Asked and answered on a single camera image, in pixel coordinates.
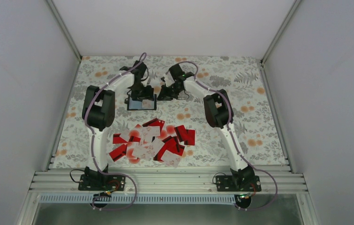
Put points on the slotted cable duct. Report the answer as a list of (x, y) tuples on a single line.
[(139, 199)]

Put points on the red card lower right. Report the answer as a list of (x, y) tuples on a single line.
[(171, 144)]

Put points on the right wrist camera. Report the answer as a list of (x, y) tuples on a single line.
[(167, 80)]

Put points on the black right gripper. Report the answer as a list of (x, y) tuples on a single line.
[(165, 95)]

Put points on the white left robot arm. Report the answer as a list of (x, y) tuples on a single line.
[(99, 112)]

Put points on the floral patterned table mat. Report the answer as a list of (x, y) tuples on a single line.
[(238, 76)]

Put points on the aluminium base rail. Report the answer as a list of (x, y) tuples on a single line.
[(170, 180)]

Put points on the red card far right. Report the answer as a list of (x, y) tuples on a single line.
[(190, 137)]

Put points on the black card holder wallet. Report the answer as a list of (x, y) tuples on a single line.
[(135, 105)]

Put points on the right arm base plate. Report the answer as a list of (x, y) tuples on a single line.
[(225, 183)]

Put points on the red card centre right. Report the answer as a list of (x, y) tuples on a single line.
[(181, 133)]

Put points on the aluminium frame post right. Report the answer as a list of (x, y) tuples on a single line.
[(280, 30)]

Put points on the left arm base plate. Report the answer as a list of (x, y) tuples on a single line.
[(102, 183)]

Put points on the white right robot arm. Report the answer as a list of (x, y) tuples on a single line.
[(219, 115)]

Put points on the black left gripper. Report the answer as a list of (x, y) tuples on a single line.
[(148, 95)]

